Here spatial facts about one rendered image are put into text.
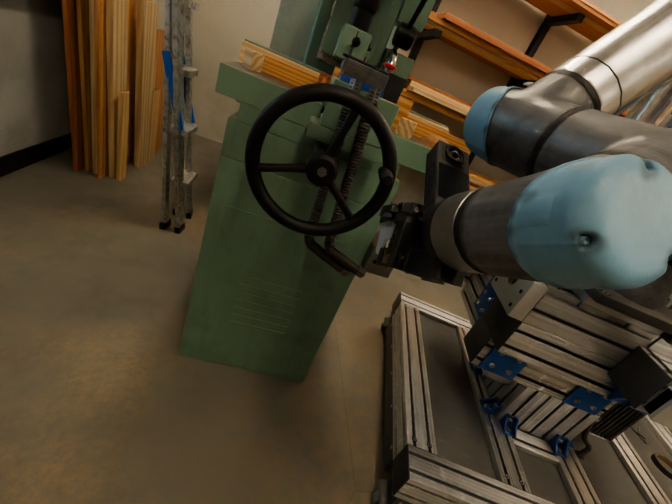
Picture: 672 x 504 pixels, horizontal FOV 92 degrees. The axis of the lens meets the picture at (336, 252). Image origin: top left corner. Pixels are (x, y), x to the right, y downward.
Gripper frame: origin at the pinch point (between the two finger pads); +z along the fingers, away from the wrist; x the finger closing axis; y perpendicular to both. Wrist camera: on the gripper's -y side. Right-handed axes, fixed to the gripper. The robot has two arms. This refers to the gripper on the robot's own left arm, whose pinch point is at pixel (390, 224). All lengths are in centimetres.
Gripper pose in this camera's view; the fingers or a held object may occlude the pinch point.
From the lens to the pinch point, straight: 52.2
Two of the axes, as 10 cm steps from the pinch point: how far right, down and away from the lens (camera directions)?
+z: -2.2, -0.2, 9.8
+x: 9.3, 3.1, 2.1
